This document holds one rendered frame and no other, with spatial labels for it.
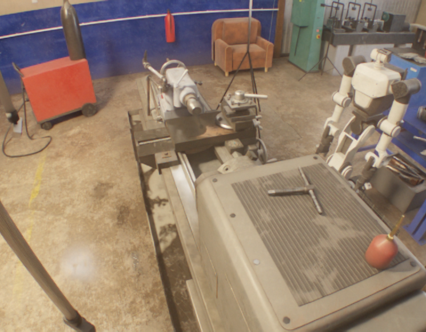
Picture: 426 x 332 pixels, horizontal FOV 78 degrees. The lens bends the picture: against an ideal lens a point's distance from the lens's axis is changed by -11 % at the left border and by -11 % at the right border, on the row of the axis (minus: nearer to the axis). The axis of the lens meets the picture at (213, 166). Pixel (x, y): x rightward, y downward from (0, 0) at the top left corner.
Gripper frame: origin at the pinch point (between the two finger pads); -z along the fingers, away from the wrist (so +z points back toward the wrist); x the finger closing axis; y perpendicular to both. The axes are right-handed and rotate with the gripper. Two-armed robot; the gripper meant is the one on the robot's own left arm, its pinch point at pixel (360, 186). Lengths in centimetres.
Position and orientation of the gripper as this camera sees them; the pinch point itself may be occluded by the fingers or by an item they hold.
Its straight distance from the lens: 229.8
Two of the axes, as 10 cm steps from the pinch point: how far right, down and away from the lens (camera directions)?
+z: 1.8, -8.2, -5.4
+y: 4.3, 5.6, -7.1
